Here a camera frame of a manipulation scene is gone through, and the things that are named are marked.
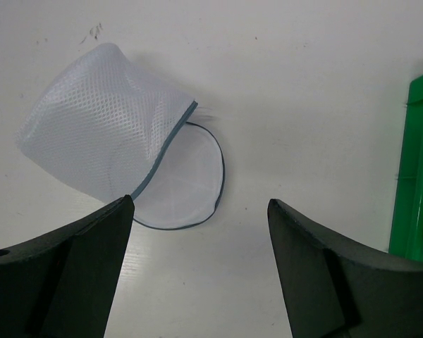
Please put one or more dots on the green plastic tray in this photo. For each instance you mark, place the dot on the green plastic tray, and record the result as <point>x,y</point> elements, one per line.
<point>406,238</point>

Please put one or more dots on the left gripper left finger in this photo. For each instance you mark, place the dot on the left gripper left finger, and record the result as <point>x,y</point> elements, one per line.
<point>62,283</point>

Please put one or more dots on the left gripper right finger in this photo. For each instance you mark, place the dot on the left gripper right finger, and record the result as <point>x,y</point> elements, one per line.
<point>334,286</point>

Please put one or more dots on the white mesh laundry bag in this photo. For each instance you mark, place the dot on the white mesh laundry bag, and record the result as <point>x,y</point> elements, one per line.
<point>108,129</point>

